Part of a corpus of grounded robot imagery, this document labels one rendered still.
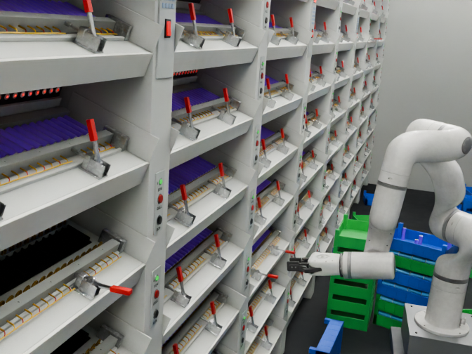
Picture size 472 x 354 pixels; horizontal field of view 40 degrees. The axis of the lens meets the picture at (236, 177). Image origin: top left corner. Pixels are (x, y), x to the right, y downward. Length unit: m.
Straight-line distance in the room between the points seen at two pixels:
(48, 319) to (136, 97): 0.42
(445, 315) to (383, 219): 0.55
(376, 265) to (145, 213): 0.98
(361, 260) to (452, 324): 0.53
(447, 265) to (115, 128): 1.44
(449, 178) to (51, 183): 1.46
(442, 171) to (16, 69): 1.58
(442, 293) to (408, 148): 0.62
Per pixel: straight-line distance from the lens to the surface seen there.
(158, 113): 1.20
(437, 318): 2.41
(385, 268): 2.02
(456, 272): 2.34
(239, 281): 1.97
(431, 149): 2.01
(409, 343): 2.36
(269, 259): 2.41
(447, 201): 2.22
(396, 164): 1.96
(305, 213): 3.04
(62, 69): 0.92
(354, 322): 3.20
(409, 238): 3.31
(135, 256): 1.25
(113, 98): 1.20
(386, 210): 1.98
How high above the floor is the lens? 1.38
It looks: 13 degrees down
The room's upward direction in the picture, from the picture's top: 4 degrees clockwise
